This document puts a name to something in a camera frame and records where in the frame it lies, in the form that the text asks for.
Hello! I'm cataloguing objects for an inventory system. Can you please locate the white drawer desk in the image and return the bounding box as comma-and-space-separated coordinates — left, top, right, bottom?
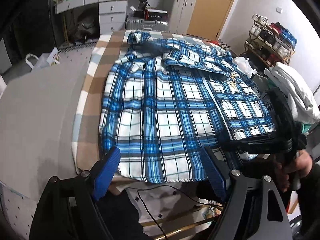
55, 0, 128, 34

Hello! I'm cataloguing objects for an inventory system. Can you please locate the black box on suitcase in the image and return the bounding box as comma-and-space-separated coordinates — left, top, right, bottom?
144, 8, 168, 21

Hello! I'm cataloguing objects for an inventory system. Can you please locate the white plastic bag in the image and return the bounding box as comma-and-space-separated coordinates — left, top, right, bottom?
234, 57, 257, 78

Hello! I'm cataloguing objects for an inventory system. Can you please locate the black sleeved right forearm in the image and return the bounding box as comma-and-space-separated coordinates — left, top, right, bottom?
297, 163, 319, 239

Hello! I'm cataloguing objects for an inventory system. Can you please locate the wooden door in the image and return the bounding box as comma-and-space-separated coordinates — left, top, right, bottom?
187, 0, 234, 40

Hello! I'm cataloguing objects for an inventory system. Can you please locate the blue white plaid shirt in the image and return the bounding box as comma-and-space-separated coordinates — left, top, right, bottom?
99, 31, 274, 184

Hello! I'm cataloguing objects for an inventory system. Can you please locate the person's right hand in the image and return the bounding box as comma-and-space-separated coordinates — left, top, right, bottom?
274, 150, 313, 192

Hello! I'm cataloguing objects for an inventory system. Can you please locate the white shopping bag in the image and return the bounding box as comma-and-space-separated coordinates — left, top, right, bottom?
25, 47, 60, 71

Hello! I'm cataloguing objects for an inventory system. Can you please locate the silver flat suitcase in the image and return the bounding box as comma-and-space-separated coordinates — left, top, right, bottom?
125, 18, 169, 33

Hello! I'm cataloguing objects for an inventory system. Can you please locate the stack of folded clothes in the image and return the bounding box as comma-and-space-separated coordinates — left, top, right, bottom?
252, 62, 319, 134

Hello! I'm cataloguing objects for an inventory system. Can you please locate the checkered bed blanket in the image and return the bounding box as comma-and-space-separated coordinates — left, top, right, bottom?
72, 30, 206, 184

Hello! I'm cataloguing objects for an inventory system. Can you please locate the wooden shoe rack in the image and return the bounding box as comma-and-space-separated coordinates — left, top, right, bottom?
244, 14, 297, 67

